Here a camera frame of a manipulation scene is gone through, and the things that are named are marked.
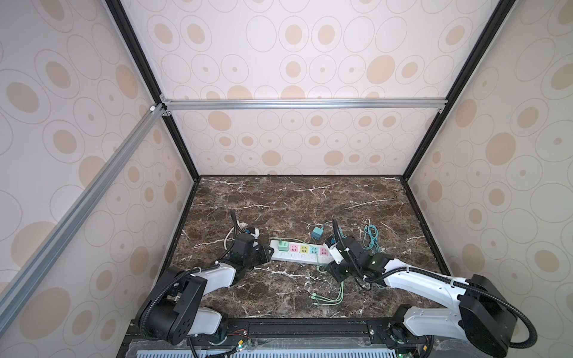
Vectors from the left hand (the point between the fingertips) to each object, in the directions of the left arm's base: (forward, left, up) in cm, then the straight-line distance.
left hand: (278, 249), depth 89 cm
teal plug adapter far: (+9, -17, -2) cm, 19 cm away
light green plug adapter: (0, -2, +3) cm, 3 cm away
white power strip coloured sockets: (-1, -9, -1) cm, 9 cm away
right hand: (-6, -23, 0) cm, 23 cm away
